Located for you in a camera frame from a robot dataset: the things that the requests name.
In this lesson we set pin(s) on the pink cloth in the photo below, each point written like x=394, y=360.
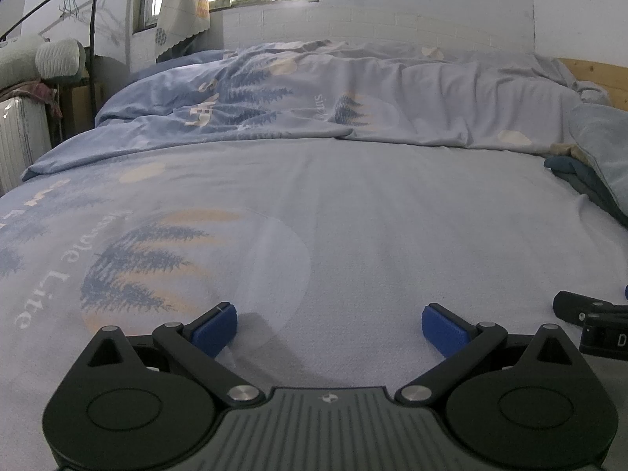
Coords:
x=37, y=92

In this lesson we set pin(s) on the dark blue shirt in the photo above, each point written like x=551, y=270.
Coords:
x=584, y=176

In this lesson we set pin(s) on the black metal clothes rack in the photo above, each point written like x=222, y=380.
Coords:
x=93, y=19

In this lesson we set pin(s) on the white suitcase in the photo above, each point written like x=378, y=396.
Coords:
x=19, y=142

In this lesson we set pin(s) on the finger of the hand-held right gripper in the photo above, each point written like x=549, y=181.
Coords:
x=574, y=305

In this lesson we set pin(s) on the brown cardboard box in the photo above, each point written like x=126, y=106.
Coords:
x=81, y=103

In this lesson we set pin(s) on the light blue pants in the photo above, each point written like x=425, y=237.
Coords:
x=606, y=147

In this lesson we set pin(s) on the wooden headboard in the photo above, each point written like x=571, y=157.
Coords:
x=601, y=81

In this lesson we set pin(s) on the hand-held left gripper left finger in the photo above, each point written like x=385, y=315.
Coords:
x=216, y=327

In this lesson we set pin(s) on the printed blue duvet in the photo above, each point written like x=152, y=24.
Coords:
x=343, y=88

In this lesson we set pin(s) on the cream printed curtain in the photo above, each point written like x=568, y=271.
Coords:
x=184, y=5

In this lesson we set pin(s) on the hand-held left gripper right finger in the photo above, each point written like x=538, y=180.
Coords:
x=441, y=329

